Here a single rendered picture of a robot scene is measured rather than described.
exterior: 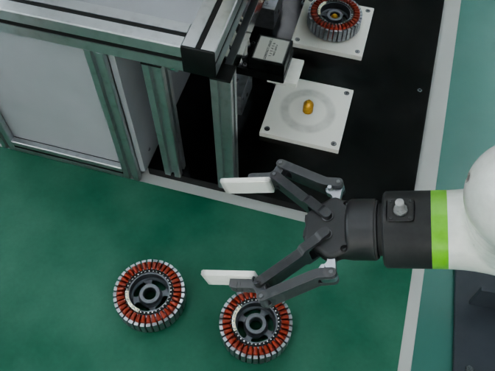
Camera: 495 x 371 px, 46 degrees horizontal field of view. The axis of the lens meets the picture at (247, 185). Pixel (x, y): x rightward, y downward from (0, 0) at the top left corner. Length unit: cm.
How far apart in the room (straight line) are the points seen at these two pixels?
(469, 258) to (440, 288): 119
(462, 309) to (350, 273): 89
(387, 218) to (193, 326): 40
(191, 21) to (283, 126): 37
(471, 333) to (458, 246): 116
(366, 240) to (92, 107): 50
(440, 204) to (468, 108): 161
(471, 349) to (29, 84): 136
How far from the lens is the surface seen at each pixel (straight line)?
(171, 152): 99
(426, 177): 112
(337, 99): 115
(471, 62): 244
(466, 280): 189
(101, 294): 99
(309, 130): 109
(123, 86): 89
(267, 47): 103
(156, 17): 80
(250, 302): 92
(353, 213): 69
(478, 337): 183
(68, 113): 102
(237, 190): 80
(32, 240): 107
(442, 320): 183
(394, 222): 67
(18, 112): 109
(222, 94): 84
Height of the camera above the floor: 165
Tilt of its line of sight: 58 degrees down
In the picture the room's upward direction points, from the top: straight up
